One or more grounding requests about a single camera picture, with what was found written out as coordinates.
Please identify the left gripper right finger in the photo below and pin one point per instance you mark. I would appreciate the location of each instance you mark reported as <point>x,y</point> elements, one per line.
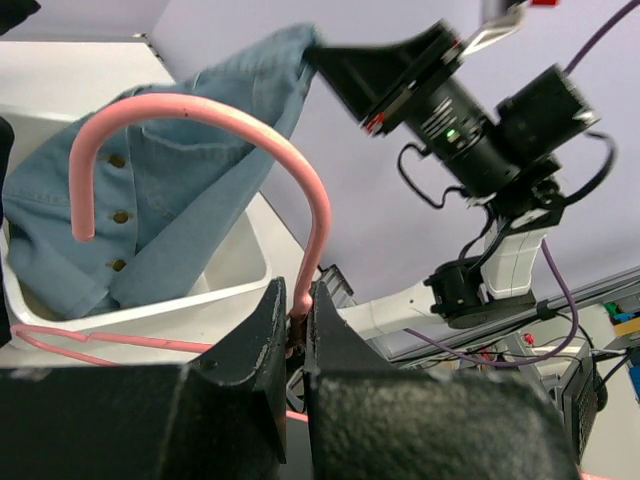
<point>371,420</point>

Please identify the pink wire hanger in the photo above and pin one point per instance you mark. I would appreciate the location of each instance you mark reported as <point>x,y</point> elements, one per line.
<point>266,127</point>

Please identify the blue denim skirt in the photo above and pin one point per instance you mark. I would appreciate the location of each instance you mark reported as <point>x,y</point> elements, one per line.
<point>167,192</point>

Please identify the white plastic basket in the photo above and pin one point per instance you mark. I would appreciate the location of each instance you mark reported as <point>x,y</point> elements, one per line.
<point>238,266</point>

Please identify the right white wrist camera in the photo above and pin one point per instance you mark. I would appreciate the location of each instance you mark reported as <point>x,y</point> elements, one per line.
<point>500,19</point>

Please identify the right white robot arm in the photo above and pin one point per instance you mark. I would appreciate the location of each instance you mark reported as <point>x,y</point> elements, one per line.
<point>505,164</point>

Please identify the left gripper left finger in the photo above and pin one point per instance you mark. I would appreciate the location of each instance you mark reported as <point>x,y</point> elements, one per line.
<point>219,416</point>

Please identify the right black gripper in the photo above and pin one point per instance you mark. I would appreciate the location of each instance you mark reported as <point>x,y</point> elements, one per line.
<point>412,83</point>

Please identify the black garment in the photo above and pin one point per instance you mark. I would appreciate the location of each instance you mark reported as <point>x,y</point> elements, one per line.
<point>13,13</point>

